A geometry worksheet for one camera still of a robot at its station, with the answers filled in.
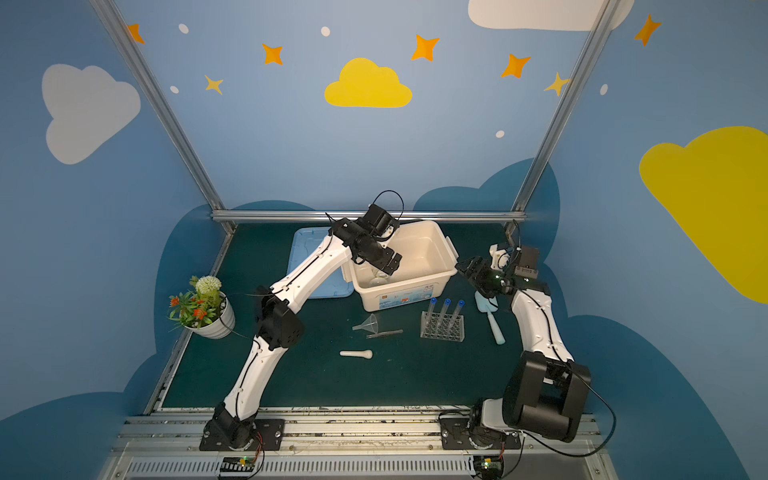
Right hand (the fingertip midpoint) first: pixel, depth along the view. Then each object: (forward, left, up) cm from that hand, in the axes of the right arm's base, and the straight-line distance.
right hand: (466, 268), depth 85 cm
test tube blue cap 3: (-9, +2, -4) cm, 10 cm away
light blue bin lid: (+24, +57, -18) cm, 64 cm away
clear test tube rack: (-9, +5, -18) cm, 21 cm away
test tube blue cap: (-9, +9, -5) cm, 14 cm away
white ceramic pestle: (-20, +31, -17) cm, 41 cm away
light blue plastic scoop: (-1, -12, -19) cm, 22 cm away
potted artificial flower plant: (-15, +72, -3) cm, 74 cm away
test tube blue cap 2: (-9, +6, -8) cm, 13 cm away
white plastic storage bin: (-1, +12, -3) cm, 13 cm away
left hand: (+6, +24, -2) cm, 25 cm away
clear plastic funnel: (-11, +28, -16) cm, 34 cm away
